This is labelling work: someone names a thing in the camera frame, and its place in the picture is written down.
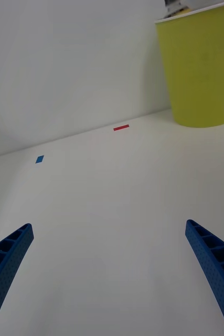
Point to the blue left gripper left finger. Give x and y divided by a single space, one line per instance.
5 265

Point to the yellow-green plastic waste bin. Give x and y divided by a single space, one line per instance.
203 71

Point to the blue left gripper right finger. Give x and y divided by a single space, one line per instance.
216 260

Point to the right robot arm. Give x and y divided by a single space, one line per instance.
173 6

